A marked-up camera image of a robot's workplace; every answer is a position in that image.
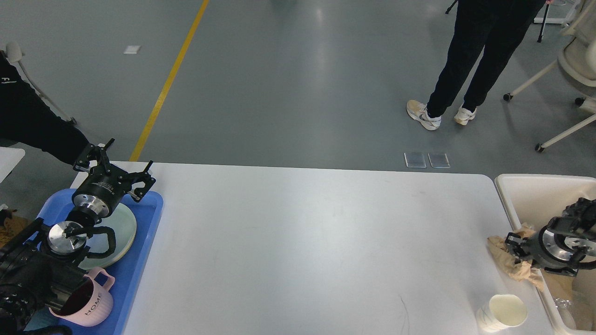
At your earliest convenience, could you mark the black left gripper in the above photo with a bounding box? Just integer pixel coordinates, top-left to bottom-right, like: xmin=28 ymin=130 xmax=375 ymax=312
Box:
xmin=72 ymin=138 xmax=156 ymax=219

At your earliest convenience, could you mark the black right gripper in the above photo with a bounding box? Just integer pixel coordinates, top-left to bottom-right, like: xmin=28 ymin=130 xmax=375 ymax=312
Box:
xmin=505 ymin=227 xmax=578 ymax=276

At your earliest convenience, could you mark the brown paper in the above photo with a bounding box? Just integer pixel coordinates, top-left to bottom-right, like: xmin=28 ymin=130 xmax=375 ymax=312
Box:
xmin=486 ymin=235 xmax=545 ymax=291

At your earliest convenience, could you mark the light green plate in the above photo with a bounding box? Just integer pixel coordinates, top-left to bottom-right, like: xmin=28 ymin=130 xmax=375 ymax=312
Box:
xmin=78 ymin=203 xmax=137 ymax=271

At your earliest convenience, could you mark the white paper cup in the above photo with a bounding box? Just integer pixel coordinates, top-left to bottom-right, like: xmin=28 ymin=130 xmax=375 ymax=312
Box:
xmin=475 ymin=294 xmax=528 ymax=333

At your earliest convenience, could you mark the pink mug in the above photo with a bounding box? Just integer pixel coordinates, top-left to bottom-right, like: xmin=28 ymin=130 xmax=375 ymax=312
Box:
xmin=48 ymin=267 xmax=115 ymax=327

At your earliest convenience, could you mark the brown paper bag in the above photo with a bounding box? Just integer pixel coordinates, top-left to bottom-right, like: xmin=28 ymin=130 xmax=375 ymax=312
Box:
xmin=541 ymin=270 xmax=578 ymax=301

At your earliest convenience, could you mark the clear plastic wrap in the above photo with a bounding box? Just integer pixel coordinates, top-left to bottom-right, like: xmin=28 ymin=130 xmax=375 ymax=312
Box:
xmin=554 ymin=298 xmax=592 ymax=330

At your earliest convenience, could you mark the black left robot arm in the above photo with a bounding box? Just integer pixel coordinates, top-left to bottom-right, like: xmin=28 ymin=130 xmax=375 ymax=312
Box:
xmin=1 ymin=139 xmax=156 ymax=335

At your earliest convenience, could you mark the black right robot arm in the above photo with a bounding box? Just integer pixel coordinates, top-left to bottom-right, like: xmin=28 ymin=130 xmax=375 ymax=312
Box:
xmin=504 ymin=198 xmax=596 ymax=276

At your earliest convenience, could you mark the white plastic bin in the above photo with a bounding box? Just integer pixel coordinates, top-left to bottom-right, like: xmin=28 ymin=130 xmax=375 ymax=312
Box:
xmin=495 ymin=174 xmax=596 ymax=335

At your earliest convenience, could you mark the blue plastic tray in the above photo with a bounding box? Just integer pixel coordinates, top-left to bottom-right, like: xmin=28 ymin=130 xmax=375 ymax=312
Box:
xmin=26 ymin=191 xmax=163 ymax=335

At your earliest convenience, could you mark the person in black clothes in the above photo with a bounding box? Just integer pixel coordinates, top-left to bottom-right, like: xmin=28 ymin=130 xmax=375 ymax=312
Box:
xmin=0 ymin=55 xmax=90 ymax=166

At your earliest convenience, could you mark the clear floor plate right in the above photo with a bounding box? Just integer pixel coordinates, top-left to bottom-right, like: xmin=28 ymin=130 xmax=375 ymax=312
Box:
xmin=427 ymin=153 xmax=451 ymax=169

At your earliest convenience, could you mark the clear floor plate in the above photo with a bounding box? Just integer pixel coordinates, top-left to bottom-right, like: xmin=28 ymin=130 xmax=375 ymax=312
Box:
xmin=427 ymin=153 xmax=451 ymax=169
xmin=404 ymin=152 xmax=427 ymax=169

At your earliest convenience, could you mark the clear floor plate left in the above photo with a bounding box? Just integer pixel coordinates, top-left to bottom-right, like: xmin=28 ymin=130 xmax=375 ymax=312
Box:
xmin=404 ymin=152 xmax=427 ymax=169

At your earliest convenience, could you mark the white office chair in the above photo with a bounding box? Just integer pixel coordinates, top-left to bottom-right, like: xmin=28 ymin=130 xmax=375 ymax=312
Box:
xmin=503 ymin=0 xmax=596 ymax=153

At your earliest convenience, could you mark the black tripod stand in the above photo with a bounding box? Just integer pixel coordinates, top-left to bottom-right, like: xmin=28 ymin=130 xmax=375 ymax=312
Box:
xmin=534 ymin=4 xmax=550 ymax=43

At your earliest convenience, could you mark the person in dark trousers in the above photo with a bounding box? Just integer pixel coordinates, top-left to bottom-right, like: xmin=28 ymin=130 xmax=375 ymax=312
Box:
xmin=406 ymin=0 xmax=547 ymax=131

